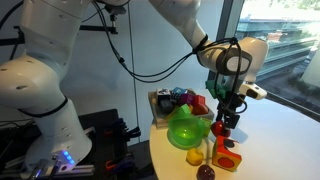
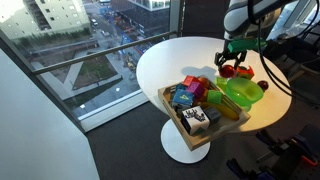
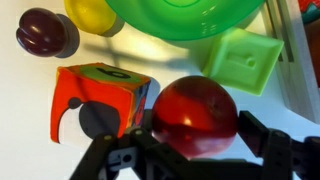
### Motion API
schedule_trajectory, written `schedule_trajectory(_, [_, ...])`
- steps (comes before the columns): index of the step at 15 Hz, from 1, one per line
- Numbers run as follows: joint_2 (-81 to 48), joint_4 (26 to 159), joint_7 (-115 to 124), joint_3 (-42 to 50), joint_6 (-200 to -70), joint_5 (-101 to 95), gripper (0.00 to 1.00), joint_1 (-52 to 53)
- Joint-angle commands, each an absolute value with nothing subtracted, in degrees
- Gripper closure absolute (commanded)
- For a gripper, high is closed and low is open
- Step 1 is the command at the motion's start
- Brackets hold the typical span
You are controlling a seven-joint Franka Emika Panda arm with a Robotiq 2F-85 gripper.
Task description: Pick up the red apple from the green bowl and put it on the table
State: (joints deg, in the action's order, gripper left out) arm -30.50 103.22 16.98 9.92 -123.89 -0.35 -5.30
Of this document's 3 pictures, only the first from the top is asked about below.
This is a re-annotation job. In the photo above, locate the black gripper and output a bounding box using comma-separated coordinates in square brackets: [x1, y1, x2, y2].
[216, 94, 248, 131]

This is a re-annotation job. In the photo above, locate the red apple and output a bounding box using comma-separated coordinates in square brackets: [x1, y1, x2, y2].
[210, 120, 232, 138]

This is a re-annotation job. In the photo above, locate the green plastic bowl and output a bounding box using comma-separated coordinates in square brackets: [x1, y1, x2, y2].
[167, 113, 207, 150]

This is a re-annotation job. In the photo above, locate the orange fruit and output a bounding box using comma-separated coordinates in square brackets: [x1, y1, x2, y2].
[192, 103, 210, 116]

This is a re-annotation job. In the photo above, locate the red block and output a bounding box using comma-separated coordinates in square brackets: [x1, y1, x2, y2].
[193, 94, 207, 107]

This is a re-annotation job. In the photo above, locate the orange shape sorter cube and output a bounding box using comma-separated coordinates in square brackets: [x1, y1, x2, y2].
[211, 134, 243, 173]

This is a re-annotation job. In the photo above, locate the green cube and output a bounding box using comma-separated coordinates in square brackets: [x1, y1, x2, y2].
[175, 103, 193, 118]

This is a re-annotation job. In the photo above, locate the magenta block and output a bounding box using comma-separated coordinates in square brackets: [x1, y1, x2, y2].
[179, 93, 196, 105]

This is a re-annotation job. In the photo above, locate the yellow toy fruit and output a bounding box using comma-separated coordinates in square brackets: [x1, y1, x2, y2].
[185, 147, 205, 167]

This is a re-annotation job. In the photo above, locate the blue number block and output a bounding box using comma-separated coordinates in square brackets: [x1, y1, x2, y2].
[171, 87, 187, 96]

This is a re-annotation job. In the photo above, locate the dark patterned block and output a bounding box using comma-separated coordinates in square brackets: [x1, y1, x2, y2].
[169, 93, 181, 103]

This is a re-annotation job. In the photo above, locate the dark red plum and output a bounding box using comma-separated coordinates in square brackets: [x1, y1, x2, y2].
[196, 164, 216, 180]

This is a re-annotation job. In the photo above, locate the gray cube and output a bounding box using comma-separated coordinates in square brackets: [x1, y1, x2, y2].
[159, 99, 175, 114]

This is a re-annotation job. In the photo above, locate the wooden tray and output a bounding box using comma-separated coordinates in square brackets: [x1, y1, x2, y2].
[148, 88, 215, 130]

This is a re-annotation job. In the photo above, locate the white cube black pattern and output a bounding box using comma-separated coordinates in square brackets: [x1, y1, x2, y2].
[156, 88, 172, 101]

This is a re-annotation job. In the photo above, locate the black orange clamp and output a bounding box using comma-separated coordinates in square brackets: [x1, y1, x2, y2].
[102, 116, 143, 172]

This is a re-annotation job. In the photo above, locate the black robot cart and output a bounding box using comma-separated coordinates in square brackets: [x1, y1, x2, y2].
[0, 108, 149, 180]

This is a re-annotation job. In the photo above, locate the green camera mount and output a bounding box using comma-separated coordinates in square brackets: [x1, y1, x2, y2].
[205, 79, 231, 100]

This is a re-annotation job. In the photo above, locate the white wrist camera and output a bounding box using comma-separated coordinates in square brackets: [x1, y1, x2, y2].
[239, 82, 268, 100]

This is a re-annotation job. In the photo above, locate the black cable bundle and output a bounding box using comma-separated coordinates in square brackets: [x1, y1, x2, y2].
[91, 0, 242, 84]

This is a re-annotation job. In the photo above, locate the thin black hanging cable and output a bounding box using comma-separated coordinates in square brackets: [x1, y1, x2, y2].
[127, 0, 142, 144]

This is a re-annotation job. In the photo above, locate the black camera stand bar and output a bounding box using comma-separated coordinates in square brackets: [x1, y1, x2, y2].
[0, 24, 120, 47]

